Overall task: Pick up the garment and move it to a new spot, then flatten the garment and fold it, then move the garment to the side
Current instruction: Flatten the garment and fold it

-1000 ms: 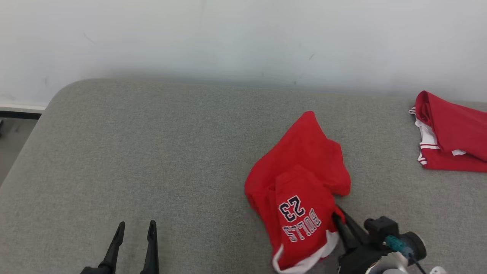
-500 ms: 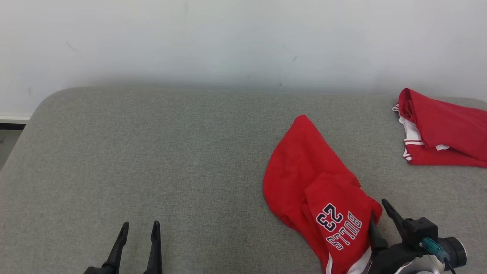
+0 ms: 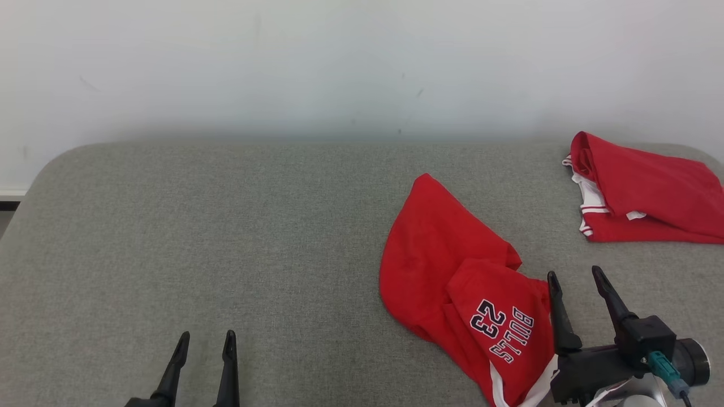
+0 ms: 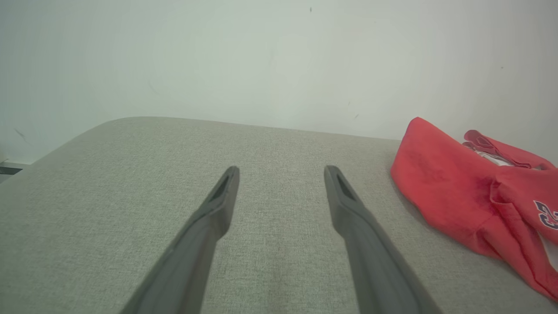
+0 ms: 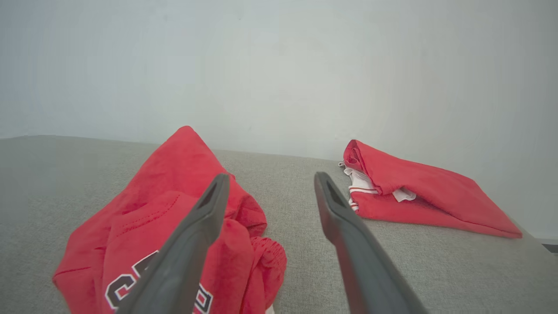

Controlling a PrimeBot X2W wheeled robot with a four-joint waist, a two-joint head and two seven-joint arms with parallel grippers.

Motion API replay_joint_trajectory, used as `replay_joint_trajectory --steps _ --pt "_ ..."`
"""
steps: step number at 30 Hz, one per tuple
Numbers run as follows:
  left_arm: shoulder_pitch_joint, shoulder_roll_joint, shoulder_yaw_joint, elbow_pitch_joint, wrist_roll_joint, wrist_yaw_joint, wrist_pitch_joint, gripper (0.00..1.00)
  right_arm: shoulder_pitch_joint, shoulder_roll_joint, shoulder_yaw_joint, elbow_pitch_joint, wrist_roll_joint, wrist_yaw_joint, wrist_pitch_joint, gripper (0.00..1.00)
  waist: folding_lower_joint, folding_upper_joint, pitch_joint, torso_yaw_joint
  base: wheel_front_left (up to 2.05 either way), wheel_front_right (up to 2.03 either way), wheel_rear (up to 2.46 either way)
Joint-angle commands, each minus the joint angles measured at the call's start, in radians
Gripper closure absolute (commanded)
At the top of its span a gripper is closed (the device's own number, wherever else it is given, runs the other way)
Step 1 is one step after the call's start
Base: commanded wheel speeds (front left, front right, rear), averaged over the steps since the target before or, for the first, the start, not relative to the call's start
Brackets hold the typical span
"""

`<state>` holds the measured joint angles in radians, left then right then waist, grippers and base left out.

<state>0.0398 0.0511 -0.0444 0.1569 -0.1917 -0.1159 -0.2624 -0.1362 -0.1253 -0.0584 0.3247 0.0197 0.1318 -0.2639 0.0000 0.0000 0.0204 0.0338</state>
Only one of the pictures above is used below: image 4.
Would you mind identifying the grey fabric sofa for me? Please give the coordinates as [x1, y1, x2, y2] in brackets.
[0, 116, 558, 314]

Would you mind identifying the red jersey with striped trim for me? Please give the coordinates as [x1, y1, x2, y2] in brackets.
[390, 116, 558, 302]

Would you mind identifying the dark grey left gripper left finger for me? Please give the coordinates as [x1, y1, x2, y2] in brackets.
[120, 165, 241, 314]

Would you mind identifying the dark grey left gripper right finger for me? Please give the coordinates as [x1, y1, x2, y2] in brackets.
[324, 164, 443, 314]

